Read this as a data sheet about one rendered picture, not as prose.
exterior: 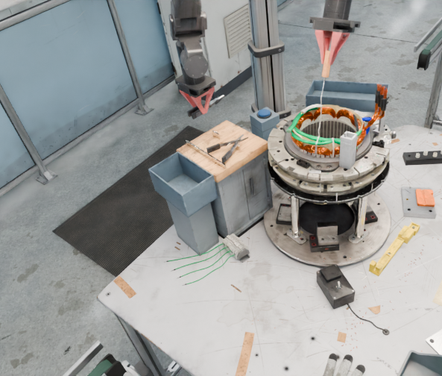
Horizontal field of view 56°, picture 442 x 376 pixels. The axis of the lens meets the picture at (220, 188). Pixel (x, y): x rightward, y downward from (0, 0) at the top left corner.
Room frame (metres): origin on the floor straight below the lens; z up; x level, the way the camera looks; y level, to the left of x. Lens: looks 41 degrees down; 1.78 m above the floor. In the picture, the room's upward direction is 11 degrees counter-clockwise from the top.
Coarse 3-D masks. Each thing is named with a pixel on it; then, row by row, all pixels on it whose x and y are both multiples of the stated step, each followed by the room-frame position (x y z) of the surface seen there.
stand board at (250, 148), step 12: (228, 132) 1.06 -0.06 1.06; (240, 132) 1.05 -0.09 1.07; (204, 144) 1.02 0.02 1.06; (240, 144) 0.99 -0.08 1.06; (252, 144) 0.98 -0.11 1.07; (264, 144) 0.96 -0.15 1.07; (192, 156) 0.98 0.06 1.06; (204, 156) 0.96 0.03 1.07; (216, 156) 0.95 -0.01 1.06; (240, 156) 0.93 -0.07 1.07; (252, 156) 0.94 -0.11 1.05; (204, 168) 0.91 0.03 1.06; (216, 168) 0.90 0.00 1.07; (228, 168) 0.89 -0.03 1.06; (216, 180) 0.87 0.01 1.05
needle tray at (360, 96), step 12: (312, 84) 1.25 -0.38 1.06; (324, 84) 1.25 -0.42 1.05; (336, 84) 1.23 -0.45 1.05; (348, 84) 1.21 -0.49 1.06; (360, 84) 1.19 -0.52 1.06; (372, 84) 1.18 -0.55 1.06; (384, 84) 1.16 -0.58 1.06; (312, 96) 1.17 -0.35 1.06; (324, 96) 1.15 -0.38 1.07; (336, 96) 1.20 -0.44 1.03; (348, 96) 1.19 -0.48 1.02; (360, 96) 1.17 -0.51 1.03; (372, 96) 1.16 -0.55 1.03; (348, 108) 1.11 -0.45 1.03; (360, 108) 1.10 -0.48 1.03; (372, 108) 1.08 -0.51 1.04
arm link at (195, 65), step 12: (204, 12) 1.02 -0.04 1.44; (204, 24) 1.00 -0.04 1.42; (180, 36) 1.00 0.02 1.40; (192, 36) 1.00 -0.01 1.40; (204, 36) 1.00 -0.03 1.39; (192, 48) 0.93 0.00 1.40; (180, 60) 0.97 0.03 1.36; (192, 60) 0.92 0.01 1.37; (204, 60) 0.92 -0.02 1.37; (192, 72) 0.92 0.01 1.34; (204, 72) 0.92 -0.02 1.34
